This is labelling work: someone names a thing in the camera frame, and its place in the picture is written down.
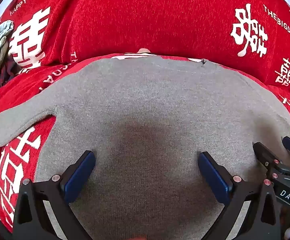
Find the red wedding blanket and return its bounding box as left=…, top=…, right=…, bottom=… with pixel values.
left=0, top=0, right=290, bottom=232

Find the grey knit sweater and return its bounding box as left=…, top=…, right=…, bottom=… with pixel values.
left=0, top=56, right=290, bottom=239

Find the dark plaid cloth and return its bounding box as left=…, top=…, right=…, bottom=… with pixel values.
left=0, top=56, right=21, bottom=87

